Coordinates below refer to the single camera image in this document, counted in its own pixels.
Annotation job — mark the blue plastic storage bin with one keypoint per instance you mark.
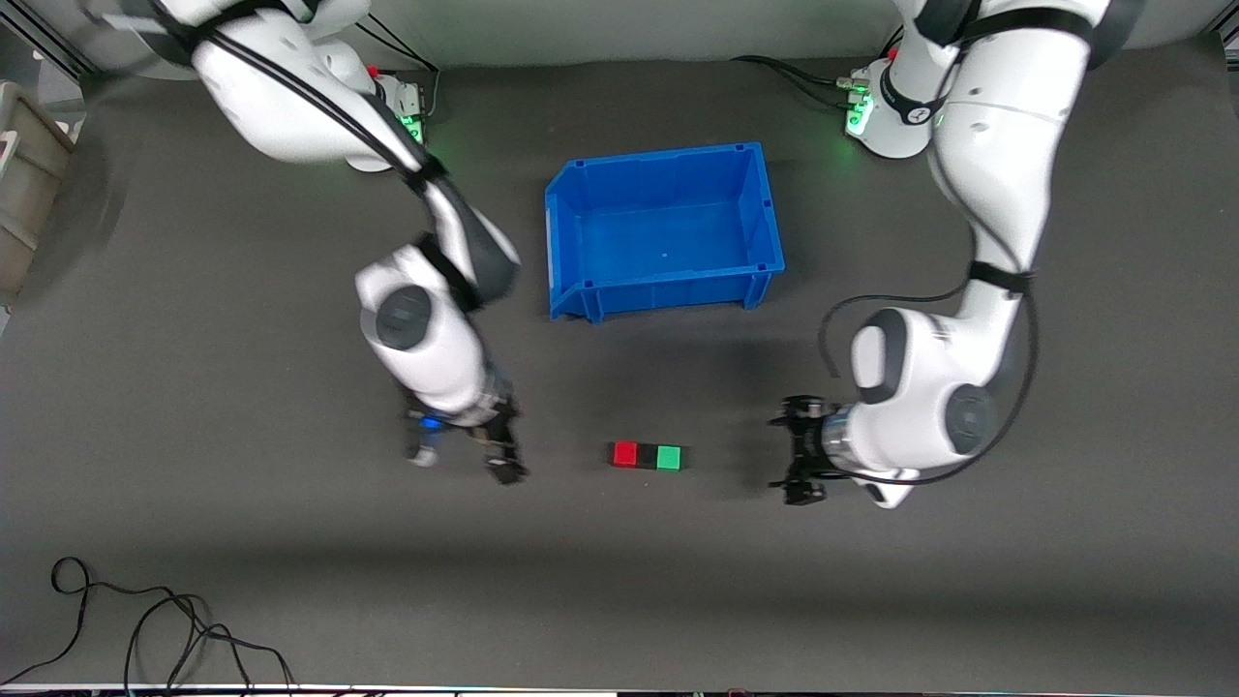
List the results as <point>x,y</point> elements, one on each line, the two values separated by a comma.
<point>668,242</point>

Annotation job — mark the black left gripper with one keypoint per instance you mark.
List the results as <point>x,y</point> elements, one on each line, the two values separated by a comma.
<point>805,447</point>

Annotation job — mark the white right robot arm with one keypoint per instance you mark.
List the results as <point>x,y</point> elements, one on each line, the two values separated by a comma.
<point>426,348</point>

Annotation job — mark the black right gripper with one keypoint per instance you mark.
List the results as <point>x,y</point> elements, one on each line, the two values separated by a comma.
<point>495,433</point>

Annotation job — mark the small black cube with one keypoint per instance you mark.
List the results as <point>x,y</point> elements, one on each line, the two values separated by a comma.
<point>647,456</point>

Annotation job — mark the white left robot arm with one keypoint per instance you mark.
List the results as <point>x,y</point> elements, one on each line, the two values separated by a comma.
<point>920,387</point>

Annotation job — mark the small green cube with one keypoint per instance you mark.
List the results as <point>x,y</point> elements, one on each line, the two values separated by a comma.
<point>669,457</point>

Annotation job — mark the small red cube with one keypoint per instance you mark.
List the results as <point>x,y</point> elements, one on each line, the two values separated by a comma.
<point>625,454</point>

